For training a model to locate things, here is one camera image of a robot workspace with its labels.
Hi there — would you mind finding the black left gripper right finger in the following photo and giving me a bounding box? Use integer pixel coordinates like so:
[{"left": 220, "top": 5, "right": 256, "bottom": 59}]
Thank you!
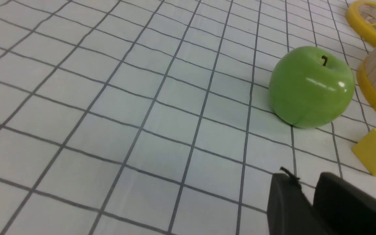
[{"left": 313, "top": 172, "right": 376, "bottom": 235}]

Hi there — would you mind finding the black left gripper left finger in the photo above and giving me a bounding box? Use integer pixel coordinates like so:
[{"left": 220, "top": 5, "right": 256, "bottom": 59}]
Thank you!
[{"left": 267, "top": 166, "right": 330, "bottom": 235}]

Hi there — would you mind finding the woven steamer lid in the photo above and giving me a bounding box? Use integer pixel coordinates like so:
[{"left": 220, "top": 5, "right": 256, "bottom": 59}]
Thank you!
[{"left": 345, "top": 0, "right": 376, "bottom": 47}]

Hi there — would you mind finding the green apple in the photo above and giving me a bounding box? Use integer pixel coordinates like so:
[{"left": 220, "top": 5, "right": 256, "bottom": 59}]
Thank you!
[{"left": 268, "top": 46, "right": 355, "bottom": 129}]

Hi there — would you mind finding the white grid tablecloth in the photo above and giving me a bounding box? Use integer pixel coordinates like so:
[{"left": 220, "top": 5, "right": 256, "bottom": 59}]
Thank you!
[{"left": 0, "top": 0, "right": 376, "bottom": 235}]

